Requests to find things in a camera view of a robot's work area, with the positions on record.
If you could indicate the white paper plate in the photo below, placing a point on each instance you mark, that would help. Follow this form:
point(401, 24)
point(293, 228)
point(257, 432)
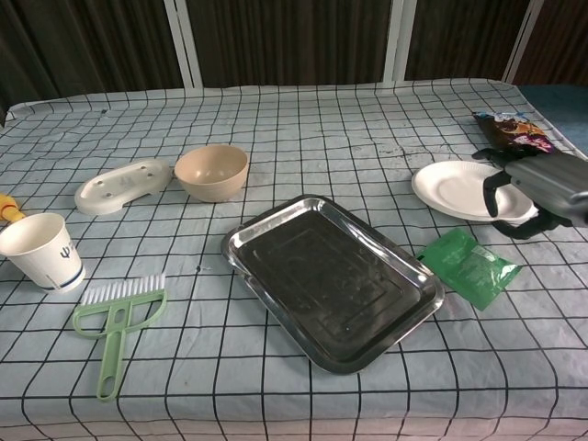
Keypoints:
point(452, 188)

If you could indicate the rectangular metal tray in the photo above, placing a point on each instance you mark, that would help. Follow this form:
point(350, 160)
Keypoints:
point(331, 285)

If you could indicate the dark chocolate snack bag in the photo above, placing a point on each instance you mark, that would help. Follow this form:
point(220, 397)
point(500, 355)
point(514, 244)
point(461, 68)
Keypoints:
point(514, 131)

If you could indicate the beige bowl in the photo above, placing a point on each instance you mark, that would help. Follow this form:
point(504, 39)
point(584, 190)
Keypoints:
point(211, 174)

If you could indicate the white paper cup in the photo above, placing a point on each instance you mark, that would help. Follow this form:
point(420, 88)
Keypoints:
point(41, 257)

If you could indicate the dark brown curtain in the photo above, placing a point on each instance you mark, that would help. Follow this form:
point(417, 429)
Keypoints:
point(298, 41)

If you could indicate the blue checked tablecloth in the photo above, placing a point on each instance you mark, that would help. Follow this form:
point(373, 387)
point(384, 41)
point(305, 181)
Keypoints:
point(321, 138)

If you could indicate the green snack packet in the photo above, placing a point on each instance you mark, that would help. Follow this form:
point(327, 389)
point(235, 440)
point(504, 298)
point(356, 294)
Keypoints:
point(473, 268)

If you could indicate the yellow rubber chicken toy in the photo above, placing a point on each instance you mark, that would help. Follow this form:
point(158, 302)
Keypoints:
point(8, 209)

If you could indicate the green cleaning brush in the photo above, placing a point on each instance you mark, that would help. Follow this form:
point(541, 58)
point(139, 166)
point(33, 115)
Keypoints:
point(115, 340)

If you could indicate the white oval soap dish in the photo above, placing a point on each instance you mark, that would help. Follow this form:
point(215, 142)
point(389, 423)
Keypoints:
point(119, 186)

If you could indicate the white frame post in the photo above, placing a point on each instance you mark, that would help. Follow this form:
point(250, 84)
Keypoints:
point(184, 46)
point(523, 41)
point(397, 41)

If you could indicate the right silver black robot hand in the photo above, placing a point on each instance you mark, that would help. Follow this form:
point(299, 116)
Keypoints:
point(546, 184)

